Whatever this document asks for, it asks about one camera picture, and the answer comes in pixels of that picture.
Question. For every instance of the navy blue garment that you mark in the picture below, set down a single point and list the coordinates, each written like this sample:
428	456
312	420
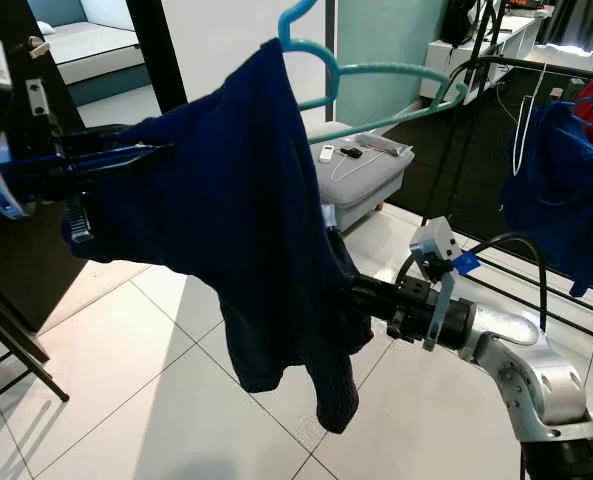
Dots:
236	220

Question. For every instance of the teal plastic hanger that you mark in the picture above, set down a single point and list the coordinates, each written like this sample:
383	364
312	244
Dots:
396	68

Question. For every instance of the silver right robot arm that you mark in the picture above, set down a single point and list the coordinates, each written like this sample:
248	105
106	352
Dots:
536	370

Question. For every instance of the grey storage box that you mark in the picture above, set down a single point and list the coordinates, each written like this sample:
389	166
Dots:
366	190

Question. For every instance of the white bed mattress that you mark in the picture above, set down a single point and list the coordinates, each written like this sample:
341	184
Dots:
96	45

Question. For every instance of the small black remote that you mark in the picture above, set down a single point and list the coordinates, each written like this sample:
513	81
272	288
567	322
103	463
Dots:
351	152

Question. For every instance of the white remote control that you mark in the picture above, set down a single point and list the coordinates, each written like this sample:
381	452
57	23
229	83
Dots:
327	154

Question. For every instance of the black folding stand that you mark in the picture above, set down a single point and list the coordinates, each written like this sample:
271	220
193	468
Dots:
36	356

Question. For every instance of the dark blue shirt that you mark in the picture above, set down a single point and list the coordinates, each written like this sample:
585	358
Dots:
566	190

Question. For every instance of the white shelf unit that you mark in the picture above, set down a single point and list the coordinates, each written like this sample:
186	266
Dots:
441	80

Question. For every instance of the black metal clothes rack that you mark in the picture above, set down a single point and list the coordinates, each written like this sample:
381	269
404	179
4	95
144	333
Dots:
496	61

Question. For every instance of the black backpack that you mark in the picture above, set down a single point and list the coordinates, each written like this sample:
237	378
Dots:
461	22

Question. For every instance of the dark curtains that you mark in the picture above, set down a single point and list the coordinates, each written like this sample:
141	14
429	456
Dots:
576	25

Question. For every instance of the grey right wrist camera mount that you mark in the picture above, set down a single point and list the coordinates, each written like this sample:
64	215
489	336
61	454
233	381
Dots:
434	240

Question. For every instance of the black door frame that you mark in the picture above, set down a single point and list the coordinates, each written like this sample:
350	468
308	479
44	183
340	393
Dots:
161	50

